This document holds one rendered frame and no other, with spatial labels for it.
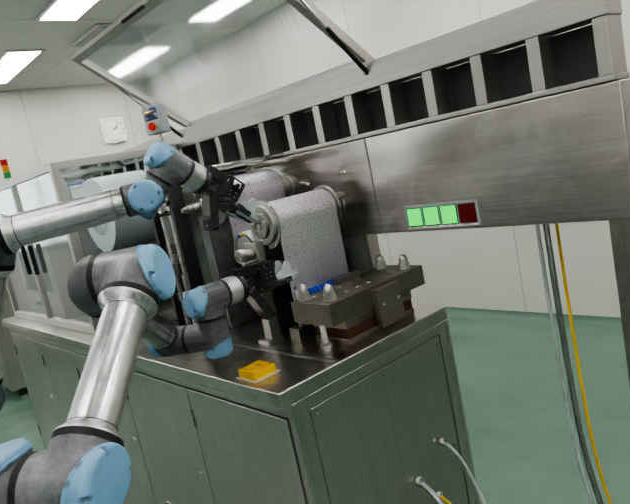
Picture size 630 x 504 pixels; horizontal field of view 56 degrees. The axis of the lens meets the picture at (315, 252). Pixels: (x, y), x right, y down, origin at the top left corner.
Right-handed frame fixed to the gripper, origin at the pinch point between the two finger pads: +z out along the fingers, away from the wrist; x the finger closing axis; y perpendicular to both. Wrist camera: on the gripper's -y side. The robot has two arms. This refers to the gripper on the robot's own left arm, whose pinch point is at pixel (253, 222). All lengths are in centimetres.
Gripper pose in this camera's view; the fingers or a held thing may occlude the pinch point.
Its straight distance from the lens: 169.9
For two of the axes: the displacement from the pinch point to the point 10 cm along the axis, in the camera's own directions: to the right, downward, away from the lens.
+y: 3.1, -9.0, 3.0
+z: 6.9, 4.3, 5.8
